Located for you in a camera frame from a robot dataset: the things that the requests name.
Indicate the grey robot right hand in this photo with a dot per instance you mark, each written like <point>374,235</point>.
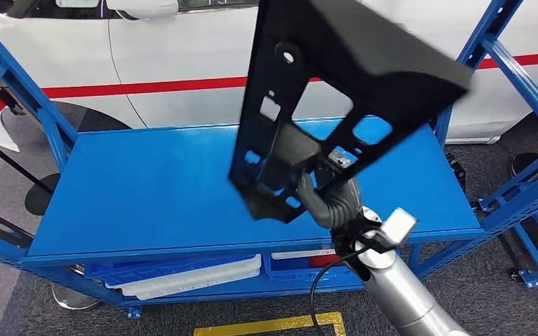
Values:
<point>307,188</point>

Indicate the black plastic panel part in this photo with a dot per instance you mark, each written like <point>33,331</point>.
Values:
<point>366,37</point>

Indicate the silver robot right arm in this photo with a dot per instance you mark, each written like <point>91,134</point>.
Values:
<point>389,287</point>

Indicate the red plastic part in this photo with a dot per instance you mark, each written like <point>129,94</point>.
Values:
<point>324,261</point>

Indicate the blue metal shelf rack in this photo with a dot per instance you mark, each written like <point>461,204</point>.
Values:
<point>157,185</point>

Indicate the blue wheeled shelf rack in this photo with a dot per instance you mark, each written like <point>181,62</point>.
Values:
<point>531,279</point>

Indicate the yellow floor tape square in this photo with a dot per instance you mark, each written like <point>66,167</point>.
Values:
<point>269,324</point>

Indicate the white car red stripe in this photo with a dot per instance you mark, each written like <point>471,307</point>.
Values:
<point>181,46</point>

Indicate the chrome base stanchion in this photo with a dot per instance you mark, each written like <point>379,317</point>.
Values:
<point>72,299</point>

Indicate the black base stanchion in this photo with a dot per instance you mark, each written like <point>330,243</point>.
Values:
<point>41,195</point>

